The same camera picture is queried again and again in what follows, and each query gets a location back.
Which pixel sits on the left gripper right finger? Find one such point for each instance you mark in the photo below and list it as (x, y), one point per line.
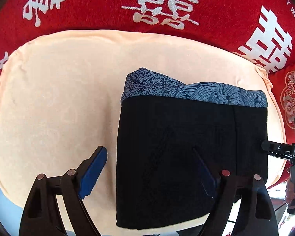
(256, 214)

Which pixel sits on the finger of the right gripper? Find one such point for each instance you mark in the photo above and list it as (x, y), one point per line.
(278, 150)

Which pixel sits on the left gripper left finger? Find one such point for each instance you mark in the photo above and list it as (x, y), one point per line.
(41, 214)

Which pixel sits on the black pants with grey waistband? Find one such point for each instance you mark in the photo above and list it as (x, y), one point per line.
(174, 138)

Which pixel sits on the peach sofa cushion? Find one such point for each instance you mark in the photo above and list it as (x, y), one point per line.
(60, 100)

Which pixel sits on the red blanket with white characters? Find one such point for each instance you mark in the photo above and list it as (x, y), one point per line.
(261, 31)

